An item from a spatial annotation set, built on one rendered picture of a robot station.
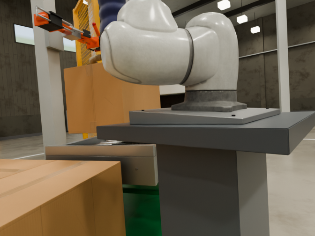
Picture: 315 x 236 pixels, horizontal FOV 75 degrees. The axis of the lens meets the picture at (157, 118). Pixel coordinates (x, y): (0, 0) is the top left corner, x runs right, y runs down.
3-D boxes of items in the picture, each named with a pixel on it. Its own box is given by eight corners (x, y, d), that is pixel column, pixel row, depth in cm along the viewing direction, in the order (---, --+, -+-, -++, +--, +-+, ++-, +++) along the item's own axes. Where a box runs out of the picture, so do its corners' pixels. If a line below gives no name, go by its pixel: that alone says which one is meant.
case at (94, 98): (119, 125, 183) (116, 80, 182) (161, 123, 169) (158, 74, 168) (68, 133, 127) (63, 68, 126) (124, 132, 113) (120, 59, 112)
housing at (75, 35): (71, 41, 108) (70, 32, 108) (81, 39, 106) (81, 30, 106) (61, 37, 101) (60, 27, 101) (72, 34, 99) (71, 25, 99)
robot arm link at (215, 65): (250, 90, 59) (253, 9, 57) (193, 90, 53) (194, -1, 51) (216, 91, 74) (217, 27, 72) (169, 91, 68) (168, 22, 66)
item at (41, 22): (49, 32, 96) (48, 21, 96) (63, 29, 94) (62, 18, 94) (34, 25, 88) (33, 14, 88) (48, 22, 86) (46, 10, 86)
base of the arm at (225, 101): (251, 107, 69) (251, 91, 69) (229, 112, 52) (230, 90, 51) (200, 106, 80) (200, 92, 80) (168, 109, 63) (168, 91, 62)
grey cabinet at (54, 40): (60, 52, 222) (58, 23, 221) (64, 51, 220) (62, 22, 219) (45, 47, 203) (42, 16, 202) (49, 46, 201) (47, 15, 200)
